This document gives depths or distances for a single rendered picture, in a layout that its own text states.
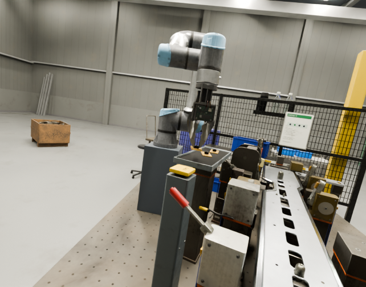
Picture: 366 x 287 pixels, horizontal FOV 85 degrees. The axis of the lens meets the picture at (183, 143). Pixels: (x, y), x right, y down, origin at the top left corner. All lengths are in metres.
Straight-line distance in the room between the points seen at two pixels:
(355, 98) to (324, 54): 9.72
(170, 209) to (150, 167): 0.60
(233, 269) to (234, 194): 0.27
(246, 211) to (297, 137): 1.42
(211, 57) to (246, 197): 0.45
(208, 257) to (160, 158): 0.75
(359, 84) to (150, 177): 1.79
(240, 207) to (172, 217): 0.23
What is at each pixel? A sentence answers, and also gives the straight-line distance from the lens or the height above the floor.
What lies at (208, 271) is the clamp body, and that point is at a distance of 0.53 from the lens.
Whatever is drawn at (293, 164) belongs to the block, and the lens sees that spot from 1.77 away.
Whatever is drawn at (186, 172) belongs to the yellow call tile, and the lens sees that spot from 0.57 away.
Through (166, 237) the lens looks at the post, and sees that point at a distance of 0.66.
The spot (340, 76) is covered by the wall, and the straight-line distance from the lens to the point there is 12.01.
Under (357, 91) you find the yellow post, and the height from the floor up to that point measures 1.68.
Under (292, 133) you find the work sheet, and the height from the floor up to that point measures 1.27.
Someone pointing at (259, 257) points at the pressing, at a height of 1.00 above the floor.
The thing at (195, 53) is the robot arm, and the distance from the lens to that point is 0.77.
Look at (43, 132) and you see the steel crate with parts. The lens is 5.67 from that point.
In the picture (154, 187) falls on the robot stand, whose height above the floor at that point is 0.86.
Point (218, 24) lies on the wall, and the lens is 11.15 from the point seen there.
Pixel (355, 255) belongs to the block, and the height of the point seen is 1.03.
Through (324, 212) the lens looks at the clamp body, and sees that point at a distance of 1.16.
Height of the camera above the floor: 1.33
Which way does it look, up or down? 9 degrees down
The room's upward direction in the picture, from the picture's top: 8 degrees clockwise
